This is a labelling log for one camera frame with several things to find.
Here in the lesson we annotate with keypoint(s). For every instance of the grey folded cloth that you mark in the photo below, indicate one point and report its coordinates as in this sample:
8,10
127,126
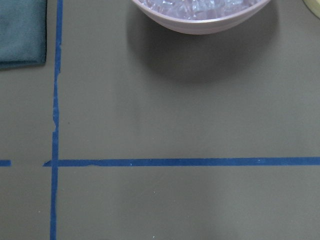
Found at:
23,33

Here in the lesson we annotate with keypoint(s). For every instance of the pink bowl of ice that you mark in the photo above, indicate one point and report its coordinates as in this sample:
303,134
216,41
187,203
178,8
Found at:
200,17

